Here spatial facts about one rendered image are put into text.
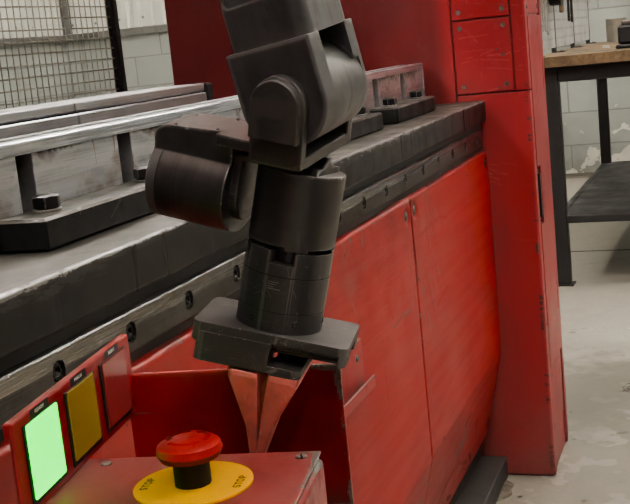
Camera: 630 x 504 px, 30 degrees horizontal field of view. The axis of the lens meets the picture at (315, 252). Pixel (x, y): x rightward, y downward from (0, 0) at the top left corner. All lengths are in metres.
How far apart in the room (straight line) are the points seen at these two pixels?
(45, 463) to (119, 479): 0.05
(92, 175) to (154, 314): 0.21
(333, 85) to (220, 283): 0.54
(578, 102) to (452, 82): 5.29
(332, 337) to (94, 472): 0.17
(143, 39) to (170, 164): 8.09
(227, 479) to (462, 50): 2.00
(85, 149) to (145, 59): 7.63
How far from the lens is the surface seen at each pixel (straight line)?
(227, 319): 0.76
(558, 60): 4.56
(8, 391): 0.89
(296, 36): 0.70
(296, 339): 0.74
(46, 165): 1.17
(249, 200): 0.77
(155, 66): 8.82
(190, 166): 0.76
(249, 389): 0.76
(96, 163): 1.25
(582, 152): 7.93
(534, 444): 2.77
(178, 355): 1.12
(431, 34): 2.64
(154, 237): 1.08
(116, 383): 0.83
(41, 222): 1.05
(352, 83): 0.73
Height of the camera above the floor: 1.03
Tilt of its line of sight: 10 degrees down
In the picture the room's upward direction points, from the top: 6 degrees counter-clockwise
